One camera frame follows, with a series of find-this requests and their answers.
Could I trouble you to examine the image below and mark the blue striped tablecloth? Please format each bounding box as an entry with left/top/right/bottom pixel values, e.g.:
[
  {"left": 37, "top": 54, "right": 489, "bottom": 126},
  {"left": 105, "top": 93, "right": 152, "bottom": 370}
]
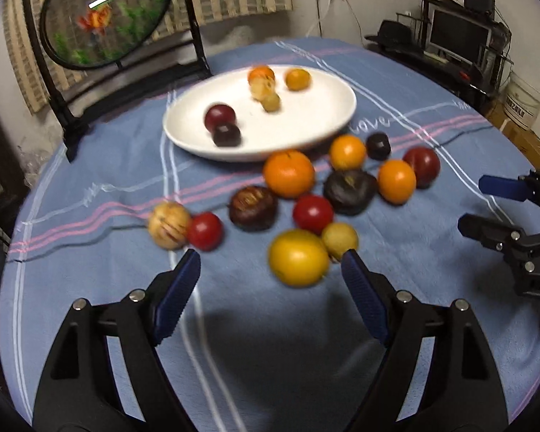
[{"left": 0, "top": 36, "right": 540, "bottom": 432}]

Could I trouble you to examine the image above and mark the large dark purple mangosteen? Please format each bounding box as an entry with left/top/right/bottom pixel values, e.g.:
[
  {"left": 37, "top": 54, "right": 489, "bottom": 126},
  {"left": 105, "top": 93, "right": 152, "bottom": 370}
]
[{"left": 323, "top": 169, "right": 379, "bottom": 216}]

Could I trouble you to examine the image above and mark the white cable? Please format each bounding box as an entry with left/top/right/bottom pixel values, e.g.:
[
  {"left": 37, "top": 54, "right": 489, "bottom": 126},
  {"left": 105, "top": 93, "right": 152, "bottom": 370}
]
[{"left": 314, "top": 0, "right": 366, "bottom": 41}]

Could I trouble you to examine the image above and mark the small dark purple fruit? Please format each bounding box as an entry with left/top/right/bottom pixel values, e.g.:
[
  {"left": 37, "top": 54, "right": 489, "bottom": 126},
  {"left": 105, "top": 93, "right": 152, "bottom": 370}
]
[{"left": 366, "top": 132, "right": 392, "bottom": 161}]

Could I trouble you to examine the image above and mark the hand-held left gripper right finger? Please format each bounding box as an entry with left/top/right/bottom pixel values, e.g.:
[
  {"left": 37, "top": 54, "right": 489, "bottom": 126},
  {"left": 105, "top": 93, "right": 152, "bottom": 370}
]
[{"left": 341, "top": 248, "right": 509, "bottom": 432}]

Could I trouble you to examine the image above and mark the tan striped fruit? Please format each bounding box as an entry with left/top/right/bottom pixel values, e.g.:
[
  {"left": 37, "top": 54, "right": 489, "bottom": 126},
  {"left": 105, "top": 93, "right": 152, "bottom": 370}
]
[{"left": 148, "top": 202, "right": 192, "bottom": 250}]

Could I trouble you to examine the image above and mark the black chair with oval picture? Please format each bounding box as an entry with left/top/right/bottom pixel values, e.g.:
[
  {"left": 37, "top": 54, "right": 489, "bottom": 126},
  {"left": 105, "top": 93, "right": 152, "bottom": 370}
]
[{"left": 22, "top": 0, "right": 214, "bottom": 163}]

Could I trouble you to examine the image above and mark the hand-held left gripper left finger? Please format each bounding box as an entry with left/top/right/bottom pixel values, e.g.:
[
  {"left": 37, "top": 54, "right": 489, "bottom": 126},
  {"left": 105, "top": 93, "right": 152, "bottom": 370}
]
[{"left": 32, "top": 248, "right": 202, "bottom": 432}]

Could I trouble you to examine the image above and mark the large yellow fruit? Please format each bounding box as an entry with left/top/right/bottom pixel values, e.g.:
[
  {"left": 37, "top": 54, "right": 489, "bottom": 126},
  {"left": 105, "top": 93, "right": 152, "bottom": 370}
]
[{"left": 269, "top": 229, "right": 330, "bottom": 287}]

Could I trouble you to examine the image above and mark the dark purple plum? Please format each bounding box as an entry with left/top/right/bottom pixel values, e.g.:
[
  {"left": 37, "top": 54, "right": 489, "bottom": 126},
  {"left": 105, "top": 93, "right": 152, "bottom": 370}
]
[{"left": 212, "top": 123, "right": 242, "bottom": 148}]

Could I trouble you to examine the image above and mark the computer monitor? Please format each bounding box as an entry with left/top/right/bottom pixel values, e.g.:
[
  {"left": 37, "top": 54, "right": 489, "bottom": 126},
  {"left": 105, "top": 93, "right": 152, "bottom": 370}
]
[{"left": 425, "top": 8, "right": 493, "bottom": 64}]

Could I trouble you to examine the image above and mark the white bucket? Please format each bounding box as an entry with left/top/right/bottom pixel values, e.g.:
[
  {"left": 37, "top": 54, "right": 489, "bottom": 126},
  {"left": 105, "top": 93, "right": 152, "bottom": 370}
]
[{"left": 503, "top": 70, "right": 540, "bottom": 130}]

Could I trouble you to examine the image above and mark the small orange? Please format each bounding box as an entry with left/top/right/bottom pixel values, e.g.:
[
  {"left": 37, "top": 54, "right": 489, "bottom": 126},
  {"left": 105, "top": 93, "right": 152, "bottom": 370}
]
[
  {"left": 248, "top": 66, "right": 276, "bottom": 86},
  {"left": 285, "top": 68, "right": 312, "bottom": 91}
]

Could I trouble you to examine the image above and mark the cardboard box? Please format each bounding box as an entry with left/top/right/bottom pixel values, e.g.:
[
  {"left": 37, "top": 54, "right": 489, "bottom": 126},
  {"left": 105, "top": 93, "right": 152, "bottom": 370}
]
[{"left": 486, "top": 99, "right": 540, "bottom": 167}]

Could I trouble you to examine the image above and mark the black desk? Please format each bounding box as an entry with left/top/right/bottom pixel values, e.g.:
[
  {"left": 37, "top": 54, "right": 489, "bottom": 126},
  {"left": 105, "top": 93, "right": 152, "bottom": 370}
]
[{"left": 364, "top": 0, "right": 516, "bottom": 109}]

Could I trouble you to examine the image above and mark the black bag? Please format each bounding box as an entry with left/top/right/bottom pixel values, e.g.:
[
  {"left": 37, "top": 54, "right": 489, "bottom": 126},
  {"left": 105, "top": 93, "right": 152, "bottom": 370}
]
[{"left": 364, "top": 20, "right": 415, "bottom": 50}]

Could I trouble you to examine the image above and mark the large orange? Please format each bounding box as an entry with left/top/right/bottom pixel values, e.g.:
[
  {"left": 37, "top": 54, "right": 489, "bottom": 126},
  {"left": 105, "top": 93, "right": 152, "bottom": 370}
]
[{"left": 263, "top": 149, "right": 316, "bottom": 199}]

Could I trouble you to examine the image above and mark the pale yellow fruit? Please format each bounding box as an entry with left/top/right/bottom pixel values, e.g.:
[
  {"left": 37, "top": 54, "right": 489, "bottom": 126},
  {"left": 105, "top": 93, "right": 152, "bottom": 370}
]
[{"left": 251, "top": 80, "right": 275, "bottom": 102}]

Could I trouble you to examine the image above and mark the round fish picture screen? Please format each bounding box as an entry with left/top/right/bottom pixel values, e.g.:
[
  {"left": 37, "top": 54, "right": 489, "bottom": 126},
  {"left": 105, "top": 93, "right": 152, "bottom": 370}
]
[{"left": 40, "top": 0, "right": 175, "bottom": 71}]

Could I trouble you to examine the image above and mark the dark brown mangosteen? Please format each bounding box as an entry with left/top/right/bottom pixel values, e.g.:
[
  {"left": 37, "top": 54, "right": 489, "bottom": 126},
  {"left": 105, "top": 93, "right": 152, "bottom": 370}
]
[{"left": 229, "top": 186, "right": 279, "bottom": 232}]

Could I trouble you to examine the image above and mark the small red tomato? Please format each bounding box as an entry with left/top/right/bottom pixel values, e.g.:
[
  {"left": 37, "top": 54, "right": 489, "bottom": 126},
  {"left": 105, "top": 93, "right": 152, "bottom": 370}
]
[{"left": 188, "top": 212, "right": 224, "bottom": 252}]

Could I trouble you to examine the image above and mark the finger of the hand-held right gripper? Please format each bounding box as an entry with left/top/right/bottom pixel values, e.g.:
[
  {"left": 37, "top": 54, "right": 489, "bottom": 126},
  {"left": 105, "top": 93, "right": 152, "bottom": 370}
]
[
  {"left": 458, "top": 213, "right": 540, "bottom": 262},
  {"left": 479, "top": 169, "right": 540, "bottom": 204}
]

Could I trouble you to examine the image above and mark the white oval plate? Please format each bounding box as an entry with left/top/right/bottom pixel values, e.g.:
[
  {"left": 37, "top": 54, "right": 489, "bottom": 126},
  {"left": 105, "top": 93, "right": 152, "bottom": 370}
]
[{"left": 163, "top": 66, "right": 357, "bottom": 163}]

